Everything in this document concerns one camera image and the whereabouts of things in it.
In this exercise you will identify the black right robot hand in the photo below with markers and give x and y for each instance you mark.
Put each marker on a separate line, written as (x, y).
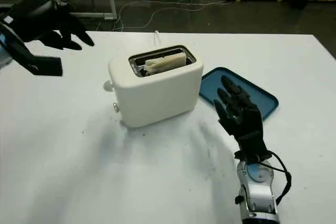
(246, 119)

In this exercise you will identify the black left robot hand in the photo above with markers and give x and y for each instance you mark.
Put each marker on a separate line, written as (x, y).
(36, 16)

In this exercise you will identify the cream white toaster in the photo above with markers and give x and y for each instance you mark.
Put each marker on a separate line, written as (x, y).
(157, 98)

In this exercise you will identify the white bread slice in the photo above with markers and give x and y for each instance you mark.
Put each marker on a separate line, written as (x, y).
(165, 62)

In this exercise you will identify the blue plastic tray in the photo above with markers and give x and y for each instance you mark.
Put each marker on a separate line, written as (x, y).
(262, 100)

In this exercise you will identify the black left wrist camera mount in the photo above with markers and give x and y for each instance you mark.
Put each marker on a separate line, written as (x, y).
(44, 65)

